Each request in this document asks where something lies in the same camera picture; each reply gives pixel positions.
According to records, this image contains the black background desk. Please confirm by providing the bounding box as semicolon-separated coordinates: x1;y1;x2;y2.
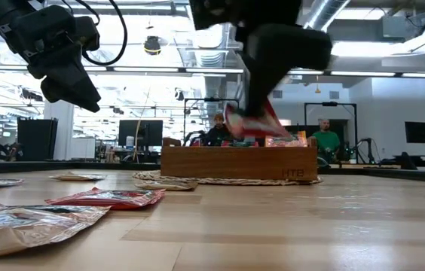
393;126;425;172

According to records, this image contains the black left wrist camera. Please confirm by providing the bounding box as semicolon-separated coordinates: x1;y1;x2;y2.
71;16;101;53

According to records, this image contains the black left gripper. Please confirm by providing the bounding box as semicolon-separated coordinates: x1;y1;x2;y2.
0;5;102;113

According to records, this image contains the wooden tea box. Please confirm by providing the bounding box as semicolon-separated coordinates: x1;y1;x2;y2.
160;137;319;182

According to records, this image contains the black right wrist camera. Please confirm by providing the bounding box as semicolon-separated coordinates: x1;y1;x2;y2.
188;0;243;31

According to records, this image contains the black table frame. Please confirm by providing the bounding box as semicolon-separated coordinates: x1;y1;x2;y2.
0;160;425;184

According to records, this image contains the long ceiling light strip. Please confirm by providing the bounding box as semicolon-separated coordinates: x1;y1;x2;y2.
329;70;425;80
0;64;194;75
185;67;329;76

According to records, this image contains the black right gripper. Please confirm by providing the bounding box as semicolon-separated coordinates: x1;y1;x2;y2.
189;0;333;117

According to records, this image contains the black left camera cable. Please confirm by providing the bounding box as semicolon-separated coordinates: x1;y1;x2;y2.
60;0;129;67

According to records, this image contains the silver air duct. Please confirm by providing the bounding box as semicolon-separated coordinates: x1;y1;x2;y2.
302;0;351;31
185;22;243;116

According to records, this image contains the beige vanilla tea bag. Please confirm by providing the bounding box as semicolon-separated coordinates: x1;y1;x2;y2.
48;172;107;182
0;202;112;259
135;181;199;192

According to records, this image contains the person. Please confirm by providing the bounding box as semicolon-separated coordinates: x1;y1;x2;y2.
203;112;234;148
311;118;341;159

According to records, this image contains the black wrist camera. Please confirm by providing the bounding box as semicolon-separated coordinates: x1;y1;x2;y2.
71;16;101;53
188;0;243;31

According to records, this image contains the round woven placemat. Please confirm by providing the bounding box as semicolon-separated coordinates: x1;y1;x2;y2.
132;169;325;187

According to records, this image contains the black ceiling cable reel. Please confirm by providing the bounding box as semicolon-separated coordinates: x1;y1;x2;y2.
143;35;163;56

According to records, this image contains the black computer monitor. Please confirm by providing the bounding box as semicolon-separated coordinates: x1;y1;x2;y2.
404;120;425;145
117;119;164;148

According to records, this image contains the white cabinet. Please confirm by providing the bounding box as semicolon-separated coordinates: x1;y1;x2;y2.
71;137;96;161

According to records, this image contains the white square pillar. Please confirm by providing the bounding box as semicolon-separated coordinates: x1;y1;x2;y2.
43;81;76;162

